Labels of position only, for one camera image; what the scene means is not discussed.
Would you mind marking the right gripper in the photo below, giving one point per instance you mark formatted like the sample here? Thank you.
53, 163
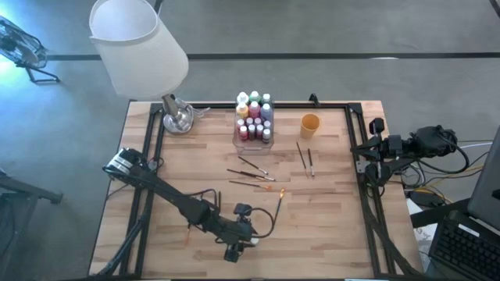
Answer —
390, 146

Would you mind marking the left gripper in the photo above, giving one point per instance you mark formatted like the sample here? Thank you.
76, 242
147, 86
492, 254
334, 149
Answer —
234, 232

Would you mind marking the small yellow paint bottle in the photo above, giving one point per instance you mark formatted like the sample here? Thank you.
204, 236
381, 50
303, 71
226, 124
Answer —
254, 241

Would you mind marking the black paintbrush silver ferrule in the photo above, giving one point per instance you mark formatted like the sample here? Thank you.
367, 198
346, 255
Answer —
219, 199

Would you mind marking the black paintbrush orange bristles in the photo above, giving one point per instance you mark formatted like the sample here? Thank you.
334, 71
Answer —
279, 203

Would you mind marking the paintbrush with orange end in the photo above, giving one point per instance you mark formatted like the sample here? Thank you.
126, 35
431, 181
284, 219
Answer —
188, 234

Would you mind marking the short brown paintbrush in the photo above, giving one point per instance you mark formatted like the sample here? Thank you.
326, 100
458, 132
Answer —
310, 162

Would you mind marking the black paintbrush gold ferrule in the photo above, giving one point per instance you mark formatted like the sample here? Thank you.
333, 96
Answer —
302, 158

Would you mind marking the small grey paint bottle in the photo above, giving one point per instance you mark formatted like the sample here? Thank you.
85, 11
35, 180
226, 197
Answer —
266, 135

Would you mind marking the coral red paint bottle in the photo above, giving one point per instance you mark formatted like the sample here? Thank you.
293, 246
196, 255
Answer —
243, 132

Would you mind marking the small purple paint bottle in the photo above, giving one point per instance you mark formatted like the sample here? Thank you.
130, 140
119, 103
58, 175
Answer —
267, 124

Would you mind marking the dark brown paint bottle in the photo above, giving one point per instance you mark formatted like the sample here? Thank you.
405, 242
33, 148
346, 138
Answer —
252, 132

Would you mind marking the magenta paint bottle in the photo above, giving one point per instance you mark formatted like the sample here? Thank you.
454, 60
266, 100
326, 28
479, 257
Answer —
259, 130

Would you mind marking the large periwinkle blue paint bottle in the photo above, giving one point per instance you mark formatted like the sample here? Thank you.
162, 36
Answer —
266, 112

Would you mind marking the small orange paint bottle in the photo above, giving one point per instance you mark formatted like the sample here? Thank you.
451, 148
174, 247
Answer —
240, 123

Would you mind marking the small light pink paint bottle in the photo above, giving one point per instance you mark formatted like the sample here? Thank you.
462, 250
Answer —
258, 121

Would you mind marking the reddish brown paint bottle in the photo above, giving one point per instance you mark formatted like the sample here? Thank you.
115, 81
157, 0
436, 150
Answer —
249, 121

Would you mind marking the large pink paint bottle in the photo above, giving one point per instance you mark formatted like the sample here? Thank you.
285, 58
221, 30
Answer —
254, 109

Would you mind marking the large yellow paint bottle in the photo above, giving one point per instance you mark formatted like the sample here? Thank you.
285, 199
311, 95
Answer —
242, 110

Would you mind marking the large green paint bottle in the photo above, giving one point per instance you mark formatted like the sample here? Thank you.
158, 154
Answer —
254, 94

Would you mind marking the white bottle red logo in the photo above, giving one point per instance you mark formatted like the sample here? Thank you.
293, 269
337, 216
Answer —
242, 97

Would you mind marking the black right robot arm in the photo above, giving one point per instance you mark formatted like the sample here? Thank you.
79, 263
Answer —
429, 144

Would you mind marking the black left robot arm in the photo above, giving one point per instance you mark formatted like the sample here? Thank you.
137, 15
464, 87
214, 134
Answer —
168, 191

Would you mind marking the black power adapter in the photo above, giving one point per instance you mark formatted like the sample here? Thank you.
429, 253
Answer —
426, 199

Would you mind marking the yellow paper cup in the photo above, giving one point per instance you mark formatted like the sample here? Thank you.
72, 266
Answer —
310, 126

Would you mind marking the black desk bar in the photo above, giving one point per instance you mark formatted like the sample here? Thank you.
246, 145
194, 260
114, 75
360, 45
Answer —
437, 214

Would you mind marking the black table clamp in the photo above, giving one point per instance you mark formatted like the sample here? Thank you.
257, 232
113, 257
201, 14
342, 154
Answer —
314, 100

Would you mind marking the white paper sheet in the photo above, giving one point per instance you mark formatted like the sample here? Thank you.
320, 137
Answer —
423, 238

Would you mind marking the clear plastic bin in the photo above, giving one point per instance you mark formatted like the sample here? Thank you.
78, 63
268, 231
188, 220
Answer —
254, 146

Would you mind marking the grey laptop screen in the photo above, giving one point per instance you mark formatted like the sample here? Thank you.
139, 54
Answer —
488, 187

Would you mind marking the black keyboard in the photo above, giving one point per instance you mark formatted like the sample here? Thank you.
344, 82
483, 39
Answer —
465, 250

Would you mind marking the black floor stand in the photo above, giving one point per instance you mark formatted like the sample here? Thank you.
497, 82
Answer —
31, 191

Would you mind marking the white shade silver table lamp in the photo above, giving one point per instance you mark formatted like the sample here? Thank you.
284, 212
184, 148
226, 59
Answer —
136, 50

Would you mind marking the black floor fan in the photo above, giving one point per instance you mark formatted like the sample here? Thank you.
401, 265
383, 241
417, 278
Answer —
21, 47

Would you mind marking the grey metal bracket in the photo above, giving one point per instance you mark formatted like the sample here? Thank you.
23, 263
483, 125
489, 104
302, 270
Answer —
360, 168

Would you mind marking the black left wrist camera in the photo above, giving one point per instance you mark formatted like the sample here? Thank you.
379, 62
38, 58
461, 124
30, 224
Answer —
243, 208

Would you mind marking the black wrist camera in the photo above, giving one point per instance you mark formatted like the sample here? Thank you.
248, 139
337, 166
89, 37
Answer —
243, 208
377, 126

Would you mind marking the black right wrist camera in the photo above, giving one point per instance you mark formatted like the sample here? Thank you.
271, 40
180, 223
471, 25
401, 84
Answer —
377, 126

